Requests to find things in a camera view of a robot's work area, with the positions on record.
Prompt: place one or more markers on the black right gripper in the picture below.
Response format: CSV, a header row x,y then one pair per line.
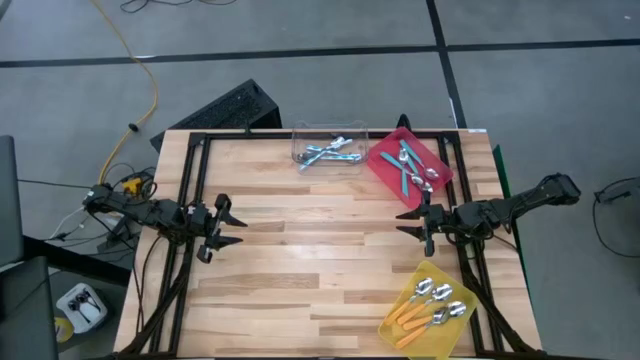
x,y
437,217

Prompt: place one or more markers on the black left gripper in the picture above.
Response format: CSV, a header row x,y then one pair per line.
x,y
202,220

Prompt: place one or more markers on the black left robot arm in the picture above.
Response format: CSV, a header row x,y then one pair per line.
x,y
145,210

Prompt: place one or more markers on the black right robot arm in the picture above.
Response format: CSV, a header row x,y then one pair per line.
x,y
515,205

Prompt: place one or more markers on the pink translucent plastic bin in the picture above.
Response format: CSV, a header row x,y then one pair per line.
x,y
440,160

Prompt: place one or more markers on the clear plastic bin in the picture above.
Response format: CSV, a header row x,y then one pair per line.
x,y
355,134

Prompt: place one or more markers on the yellow power plug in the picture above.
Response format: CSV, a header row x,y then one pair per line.
x,y
131,185

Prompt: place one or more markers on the black stand base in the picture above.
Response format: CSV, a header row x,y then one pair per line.
x,y
120,232

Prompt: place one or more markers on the yellow translucent plastic bin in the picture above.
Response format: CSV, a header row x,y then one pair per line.
x,y
445,340

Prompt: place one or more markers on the black base beam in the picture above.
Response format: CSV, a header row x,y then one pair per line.
x,y
75,260

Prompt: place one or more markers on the white plastic tray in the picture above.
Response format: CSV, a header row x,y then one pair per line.
x,y
95,315

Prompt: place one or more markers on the black earphones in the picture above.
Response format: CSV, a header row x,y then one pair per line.
x,y
80,301

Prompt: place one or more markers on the yellow tape roll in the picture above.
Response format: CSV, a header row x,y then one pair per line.
x,y
65,336

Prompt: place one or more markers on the grey floor device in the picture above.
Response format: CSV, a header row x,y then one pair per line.
x,y
622,190

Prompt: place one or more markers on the black furniture panel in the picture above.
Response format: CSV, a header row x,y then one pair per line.
x,y
10,200
25,310

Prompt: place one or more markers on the black aluminium table frame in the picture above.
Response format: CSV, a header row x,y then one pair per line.
x,y
225,136

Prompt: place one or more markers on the black pointed bracket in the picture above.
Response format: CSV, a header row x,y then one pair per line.
x,y
404,122

